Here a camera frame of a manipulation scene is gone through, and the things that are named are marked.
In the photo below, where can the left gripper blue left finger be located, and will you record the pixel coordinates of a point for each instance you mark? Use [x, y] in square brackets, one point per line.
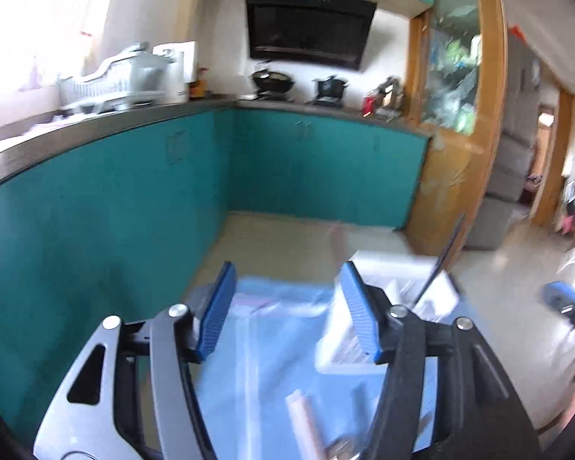
[96, 413]

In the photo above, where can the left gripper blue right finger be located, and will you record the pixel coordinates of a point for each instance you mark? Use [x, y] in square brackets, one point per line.
[478, 414]

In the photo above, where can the black chopstick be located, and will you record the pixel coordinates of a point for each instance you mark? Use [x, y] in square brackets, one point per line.
[439, 265]

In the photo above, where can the light pink chopstick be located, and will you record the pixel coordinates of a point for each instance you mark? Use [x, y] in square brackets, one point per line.
[307, 434]

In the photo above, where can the teal lower kitchen cabinets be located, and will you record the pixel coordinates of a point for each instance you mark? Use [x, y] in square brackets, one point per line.
[115, 215]

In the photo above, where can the blue striped table cloth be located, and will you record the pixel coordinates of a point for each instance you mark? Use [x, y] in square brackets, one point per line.
[265, 359]

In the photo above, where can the silver refrigerator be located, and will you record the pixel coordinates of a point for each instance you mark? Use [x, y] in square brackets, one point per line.
[514, 154]

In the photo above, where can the stainless steel pressure cooker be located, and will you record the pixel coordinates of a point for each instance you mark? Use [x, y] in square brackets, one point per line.
[389, 98]

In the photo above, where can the wooden glass sliding door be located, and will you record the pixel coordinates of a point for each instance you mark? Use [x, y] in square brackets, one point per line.
[455, 90]

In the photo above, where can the red bottle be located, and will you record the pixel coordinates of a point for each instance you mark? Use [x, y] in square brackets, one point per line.
[368, 106]

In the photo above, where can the black cooking pot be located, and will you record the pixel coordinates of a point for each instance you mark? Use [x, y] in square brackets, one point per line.
[329, 92]

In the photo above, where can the white dish drying rack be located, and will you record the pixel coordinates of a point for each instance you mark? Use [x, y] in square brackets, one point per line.
[133, 76]

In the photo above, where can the black wok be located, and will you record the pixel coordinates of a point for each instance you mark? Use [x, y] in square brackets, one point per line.
[272, 85]

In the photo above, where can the black range hood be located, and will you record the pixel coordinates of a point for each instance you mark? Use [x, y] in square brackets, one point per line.
[328, 32]

